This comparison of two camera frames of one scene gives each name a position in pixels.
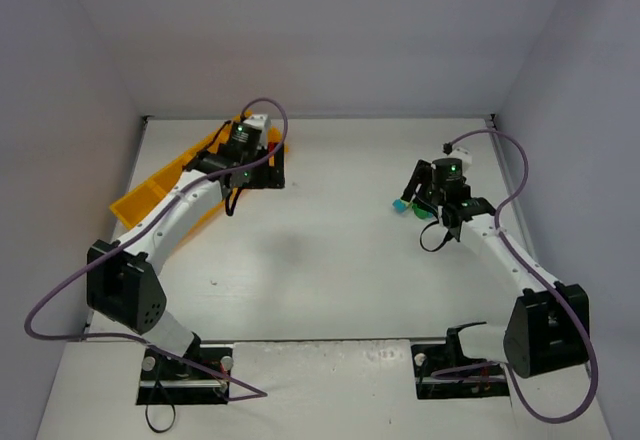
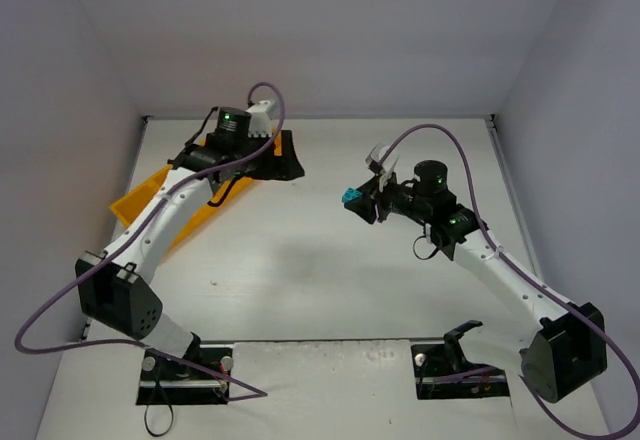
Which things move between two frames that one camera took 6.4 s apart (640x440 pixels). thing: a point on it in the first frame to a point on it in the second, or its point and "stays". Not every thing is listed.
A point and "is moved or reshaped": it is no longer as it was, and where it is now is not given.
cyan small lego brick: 399,206 is moved or reshaped
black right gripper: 417,180 to 376,200
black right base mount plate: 443,370 stays
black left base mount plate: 165,381 stays
